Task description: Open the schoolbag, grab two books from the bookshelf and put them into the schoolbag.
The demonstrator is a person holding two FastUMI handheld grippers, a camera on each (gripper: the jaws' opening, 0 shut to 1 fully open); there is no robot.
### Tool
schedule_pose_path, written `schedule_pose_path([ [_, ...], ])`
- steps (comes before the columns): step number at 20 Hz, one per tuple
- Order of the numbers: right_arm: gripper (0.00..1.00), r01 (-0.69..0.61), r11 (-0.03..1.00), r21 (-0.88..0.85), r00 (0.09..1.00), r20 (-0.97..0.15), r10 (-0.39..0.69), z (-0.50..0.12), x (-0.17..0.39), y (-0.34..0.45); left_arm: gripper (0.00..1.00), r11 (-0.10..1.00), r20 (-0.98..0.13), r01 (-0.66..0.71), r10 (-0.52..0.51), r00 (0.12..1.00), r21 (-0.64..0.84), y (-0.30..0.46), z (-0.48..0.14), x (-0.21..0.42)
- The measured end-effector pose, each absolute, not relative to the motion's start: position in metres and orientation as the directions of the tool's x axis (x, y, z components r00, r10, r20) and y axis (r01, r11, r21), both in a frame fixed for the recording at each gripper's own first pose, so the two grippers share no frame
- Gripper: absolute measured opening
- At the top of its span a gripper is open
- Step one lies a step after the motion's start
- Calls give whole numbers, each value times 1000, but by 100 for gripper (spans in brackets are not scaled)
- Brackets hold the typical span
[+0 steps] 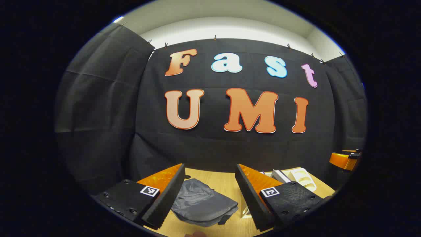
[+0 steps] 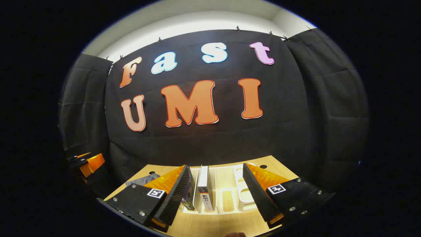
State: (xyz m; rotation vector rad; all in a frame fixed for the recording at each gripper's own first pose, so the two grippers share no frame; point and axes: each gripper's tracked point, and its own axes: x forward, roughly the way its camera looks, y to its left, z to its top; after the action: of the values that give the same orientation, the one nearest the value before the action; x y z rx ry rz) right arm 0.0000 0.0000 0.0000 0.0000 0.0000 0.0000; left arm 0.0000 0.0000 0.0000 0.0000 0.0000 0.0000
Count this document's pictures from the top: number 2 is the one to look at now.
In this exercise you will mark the purple cover book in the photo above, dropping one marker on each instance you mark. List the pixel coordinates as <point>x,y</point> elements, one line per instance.
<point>189,194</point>

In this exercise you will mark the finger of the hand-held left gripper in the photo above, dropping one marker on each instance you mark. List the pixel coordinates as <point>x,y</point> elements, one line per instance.
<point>79,159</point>
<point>93,164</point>

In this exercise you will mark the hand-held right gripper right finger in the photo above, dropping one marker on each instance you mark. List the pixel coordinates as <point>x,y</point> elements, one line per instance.
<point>261,197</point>

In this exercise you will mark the portrait cover book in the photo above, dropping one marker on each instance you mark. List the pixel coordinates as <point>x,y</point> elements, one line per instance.
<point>204,184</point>

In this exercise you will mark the grey schoolbag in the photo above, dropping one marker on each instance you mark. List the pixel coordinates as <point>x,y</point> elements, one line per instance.
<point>144,180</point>

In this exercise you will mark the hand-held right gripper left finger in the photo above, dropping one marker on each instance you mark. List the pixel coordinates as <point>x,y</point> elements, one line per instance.
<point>174,197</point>

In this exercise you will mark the white bookshelf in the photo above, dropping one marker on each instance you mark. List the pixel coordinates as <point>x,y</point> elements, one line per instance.
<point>243,197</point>

